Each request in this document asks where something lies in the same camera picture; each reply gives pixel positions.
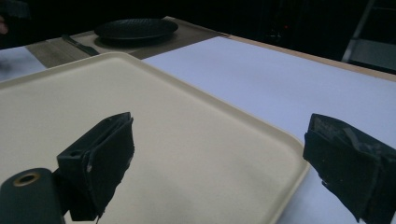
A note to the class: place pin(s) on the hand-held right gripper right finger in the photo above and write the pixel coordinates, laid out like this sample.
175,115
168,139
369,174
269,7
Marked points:
348,168

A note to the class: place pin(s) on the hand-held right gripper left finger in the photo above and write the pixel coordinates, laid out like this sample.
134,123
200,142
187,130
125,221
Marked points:
102,161

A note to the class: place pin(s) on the brown placemat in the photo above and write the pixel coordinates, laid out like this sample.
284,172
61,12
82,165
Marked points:
59,51

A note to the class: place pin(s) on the beige plastic tray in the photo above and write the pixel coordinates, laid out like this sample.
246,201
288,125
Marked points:
193,149

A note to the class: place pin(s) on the grey metal stand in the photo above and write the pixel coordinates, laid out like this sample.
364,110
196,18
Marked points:
370,49

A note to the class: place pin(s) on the black round plate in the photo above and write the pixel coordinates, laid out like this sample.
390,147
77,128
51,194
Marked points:
136,28

